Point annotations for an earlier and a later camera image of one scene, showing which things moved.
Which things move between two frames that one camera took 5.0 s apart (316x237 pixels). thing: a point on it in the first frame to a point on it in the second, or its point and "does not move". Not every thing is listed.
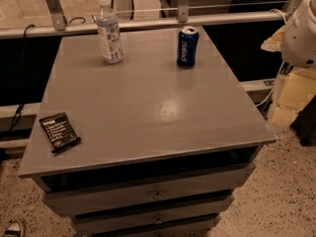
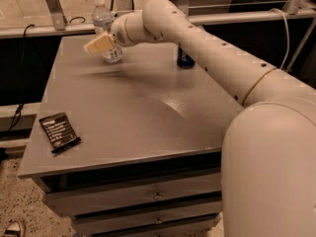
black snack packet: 59,131 does not move
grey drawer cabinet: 164,149 does not move
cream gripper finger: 275,42 to 122,32
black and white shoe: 13,230 does not move
